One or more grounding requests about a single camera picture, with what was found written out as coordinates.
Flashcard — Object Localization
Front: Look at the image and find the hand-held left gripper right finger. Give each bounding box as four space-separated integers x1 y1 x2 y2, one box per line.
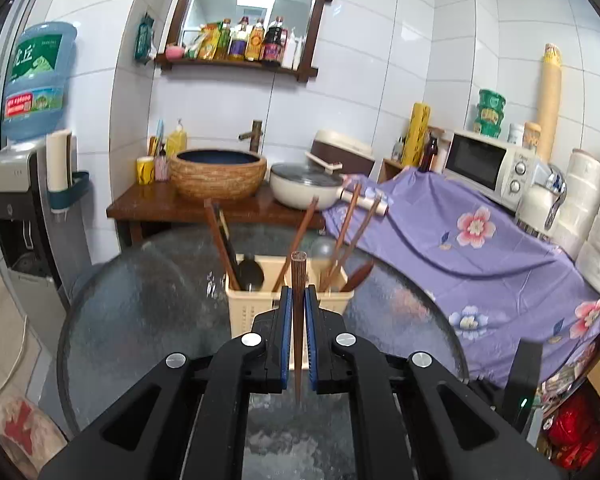
305 285 563 480

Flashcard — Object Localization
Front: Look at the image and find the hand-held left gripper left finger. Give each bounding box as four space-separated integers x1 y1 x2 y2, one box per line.
37 285 294 480

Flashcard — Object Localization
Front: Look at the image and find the beige plastic utensil holder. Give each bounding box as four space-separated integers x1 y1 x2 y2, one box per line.
225 254 356 376

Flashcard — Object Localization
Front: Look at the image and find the metal spoon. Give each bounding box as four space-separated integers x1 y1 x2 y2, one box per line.
310 236 337 261

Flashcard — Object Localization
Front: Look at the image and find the black chopstick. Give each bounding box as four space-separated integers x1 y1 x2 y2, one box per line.
214 206 241 281

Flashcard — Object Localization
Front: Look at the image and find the red plastic bag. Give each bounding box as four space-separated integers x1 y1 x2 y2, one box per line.
542 390 600 471

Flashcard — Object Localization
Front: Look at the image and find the dark spoon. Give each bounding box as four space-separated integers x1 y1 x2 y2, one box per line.
236 254 266 292

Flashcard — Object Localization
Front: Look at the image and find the wooden spoon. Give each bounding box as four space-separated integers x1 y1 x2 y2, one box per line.
340 261 375 293

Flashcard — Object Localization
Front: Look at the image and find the purple floral cloth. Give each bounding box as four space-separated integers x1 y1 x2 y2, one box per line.
325 167 600 388

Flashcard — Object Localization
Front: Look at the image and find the white pan with lid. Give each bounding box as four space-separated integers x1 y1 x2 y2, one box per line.
270 161 391 218

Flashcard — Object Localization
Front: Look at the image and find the stack of white paper rolls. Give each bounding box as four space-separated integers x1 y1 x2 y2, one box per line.
550 62 600 301

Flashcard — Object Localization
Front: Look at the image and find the woven wash basin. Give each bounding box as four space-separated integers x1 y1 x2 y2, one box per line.
169 147 268 201

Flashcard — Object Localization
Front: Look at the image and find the open wooden box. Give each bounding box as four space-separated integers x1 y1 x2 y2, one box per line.
377 127 453 184

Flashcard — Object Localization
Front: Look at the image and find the brown and white rice cooker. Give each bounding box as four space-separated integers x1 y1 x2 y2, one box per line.
311 129 376 177

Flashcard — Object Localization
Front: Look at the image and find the wooden counter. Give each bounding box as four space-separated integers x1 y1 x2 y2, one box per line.
106 180 331 248

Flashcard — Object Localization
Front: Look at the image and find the bronze faucet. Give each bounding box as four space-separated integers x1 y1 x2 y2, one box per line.
238 120 264 153

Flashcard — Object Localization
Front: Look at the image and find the dark glass bottle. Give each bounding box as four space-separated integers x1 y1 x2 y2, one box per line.
419 132 440 173

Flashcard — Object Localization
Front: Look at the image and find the yellow cup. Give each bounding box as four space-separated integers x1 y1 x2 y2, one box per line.
136 156 156 186

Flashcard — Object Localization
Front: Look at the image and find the white microwave oven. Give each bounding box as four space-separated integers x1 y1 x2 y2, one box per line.
442 128 538 216

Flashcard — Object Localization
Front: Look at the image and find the yellow soap bottle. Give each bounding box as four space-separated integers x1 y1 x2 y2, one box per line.
166 119 188 158

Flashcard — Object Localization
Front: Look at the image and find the yellow patterned roll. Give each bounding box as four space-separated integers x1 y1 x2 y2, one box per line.
401 102 430 167

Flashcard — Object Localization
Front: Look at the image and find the yellow jar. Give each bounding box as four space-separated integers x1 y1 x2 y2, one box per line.
522 121 542 153

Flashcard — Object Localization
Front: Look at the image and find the teal cup holder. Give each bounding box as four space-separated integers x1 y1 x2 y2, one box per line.
47 171 91 211

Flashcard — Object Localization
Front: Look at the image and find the red printed bag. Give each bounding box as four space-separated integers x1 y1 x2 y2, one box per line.
0 392 68 468

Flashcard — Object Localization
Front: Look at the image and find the tall beige roll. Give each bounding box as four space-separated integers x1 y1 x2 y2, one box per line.
536 44 563 163

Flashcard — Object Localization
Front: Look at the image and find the stack of paper cups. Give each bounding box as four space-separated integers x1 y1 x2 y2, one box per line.
46 130 73 193

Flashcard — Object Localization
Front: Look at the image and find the row of sauce bottles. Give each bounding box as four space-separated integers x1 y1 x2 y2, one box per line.
182 16 303 70

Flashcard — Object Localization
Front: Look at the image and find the water dispenser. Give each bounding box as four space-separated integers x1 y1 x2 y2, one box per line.
0 142 81 321

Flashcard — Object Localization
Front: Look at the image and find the wooden framed mirror shelf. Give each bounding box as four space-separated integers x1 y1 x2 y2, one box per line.
154 0 335 82

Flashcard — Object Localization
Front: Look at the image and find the green packet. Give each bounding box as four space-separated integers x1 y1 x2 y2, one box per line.
135 11 157 65

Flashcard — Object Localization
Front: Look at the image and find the blue water bottle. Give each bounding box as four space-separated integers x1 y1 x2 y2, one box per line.
1 21 78 143

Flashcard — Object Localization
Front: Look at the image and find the white kettle with metal handle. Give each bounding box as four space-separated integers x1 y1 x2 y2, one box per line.
517 162 568 233

